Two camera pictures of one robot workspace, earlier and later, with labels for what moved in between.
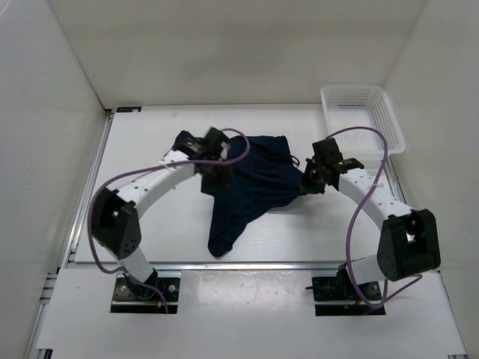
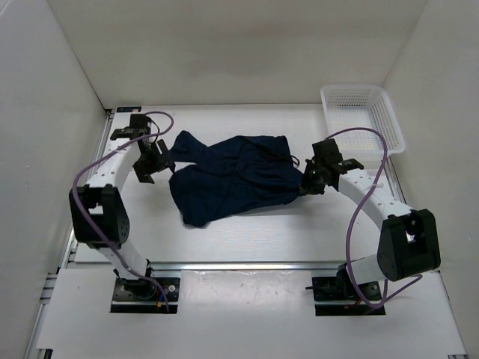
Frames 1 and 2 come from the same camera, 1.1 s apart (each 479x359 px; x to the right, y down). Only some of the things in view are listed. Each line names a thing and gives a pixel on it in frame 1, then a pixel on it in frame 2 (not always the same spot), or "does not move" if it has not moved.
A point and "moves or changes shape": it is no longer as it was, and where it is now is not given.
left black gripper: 220,185 to 164,162
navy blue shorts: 268,173 moves or changes shape
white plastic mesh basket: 363,106 does not move
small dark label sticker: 128,109 does not move
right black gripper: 306,186 does not move
